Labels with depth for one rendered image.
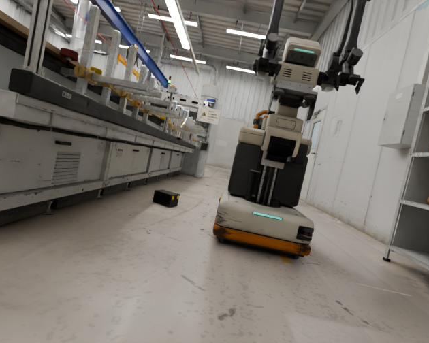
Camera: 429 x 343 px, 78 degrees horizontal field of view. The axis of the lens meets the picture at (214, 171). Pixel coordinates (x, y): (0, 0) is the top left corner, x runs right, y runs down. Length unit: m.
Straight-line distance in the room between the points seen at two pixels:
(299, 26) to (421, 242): 7.46
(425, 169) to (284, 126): 1.35
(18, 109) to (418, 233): 2.74
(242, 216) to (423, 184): 1.59
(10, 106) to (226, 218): 1.20
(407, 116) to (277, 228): 2.00
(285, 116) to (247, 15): 7.47
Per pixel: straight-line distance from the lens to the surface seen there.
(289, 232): 1.75
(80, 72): 1.44
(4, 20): 1.36
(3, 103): 1.21
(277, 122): 1.77
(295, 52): 1.84
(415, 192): 2.69
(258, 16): 9.13
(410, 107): 3.29
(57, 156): 1.82
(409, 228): 2.71
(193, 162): 6.22
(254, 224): 1.71
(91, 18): 1.54
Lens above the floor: 0.54
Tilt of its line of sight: 3 degrees down
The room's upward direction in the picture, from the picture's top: 12 degrees clockwise
